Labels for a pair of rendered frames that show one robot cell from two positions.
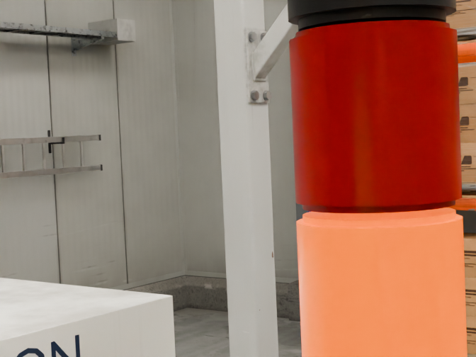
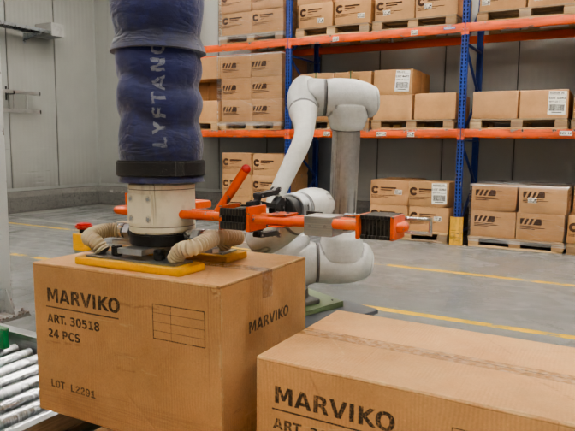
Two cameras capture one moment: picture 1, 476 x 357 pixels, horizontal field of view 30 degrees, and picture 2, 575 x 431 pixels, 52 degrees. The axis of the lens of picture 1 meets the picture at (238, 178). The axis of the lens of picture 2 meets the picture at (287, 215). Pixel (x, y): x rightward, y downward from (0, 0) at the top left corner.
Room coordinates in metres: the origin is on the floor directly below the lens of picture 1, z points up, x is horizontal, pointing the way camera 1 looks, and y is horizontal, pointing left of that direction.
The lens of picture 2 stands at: (-1.94, -1.65, 1.38)
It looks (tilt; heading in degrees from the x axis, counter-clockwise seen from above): 7 degrees down; 352
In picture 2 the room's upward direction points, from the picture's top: 1 degrees clockwise
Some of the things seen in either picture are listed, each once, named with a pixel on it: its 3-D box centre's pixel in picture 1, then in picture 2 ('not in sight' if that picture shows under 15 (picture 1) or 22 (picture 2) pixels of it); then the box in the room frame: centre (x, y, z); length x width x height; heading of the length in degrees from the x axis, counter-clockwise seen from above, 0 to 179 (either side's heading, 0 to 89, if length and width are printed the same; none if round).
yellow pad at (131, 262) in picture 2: not in sight; (138, 256); (-0.46, -1.48, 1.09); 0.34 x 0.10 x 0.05; 53
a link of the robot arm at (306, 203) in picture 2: not in sight; (294, 209); (-0.35, -1.89, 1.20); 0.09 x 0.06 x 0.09; 52
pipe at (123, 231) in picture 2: not in sight; (163, 236); (-0.38, -1.53, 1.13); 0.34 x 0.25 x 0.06; 53
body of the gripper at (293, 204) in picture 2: not in sight; (281, 211); (-0.41, -1.84, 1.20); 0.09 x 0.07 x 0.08; 142
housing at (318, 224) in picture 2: not in sight; (323, 224); (-0.65, -1.91, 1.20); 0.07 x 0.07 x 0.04; 53
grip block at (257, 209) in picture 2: not in sight; (242, 216); (-0.53, -1.74, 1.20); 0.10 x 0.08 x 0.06; 143
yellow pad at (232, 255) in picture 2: not in sight; (186, 246); (-0.30, -1.59, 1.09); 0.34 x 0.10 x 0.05; 53
